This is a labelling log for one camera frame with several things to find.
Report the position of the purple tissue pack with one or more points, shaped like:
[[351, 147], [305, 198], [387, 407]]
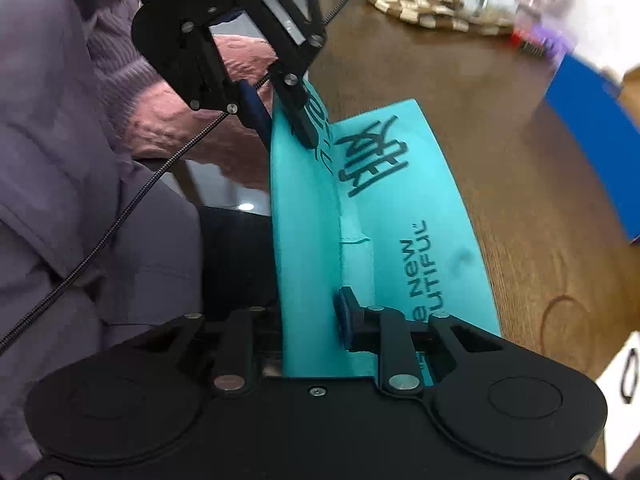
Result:
[[557, 42]]

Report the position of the blue cardboard shoe box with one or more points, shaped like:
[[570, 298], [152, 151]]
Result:
[[600, 135]]

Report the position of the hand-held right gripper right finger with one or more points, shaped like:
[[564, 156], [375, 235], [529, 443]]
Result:
[[344, 317]]

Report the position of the person in purple sweater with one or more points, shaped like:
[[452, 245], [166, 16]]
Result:
[[50, 160]]

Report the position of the white paper sheet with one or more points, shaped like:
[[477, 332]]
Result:
[[612, 375]]

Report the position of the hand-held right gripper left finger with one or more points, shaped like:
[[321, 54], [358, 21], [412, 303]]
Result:
[[240, 340]]

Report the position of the red packet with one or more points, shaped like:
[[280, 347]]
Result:
[[530, 44]]

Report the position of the teal shopping bag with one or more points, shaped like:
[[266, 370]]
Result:
[[400, 200]]

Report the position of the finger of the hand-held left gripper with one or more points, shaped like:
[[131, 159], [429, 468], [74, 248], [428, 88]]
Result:
[[255, 110], [300, 110]]

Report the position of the woven placemat with glassware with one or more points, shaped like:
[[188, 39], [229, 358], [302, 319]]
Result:
[[415, 7]]

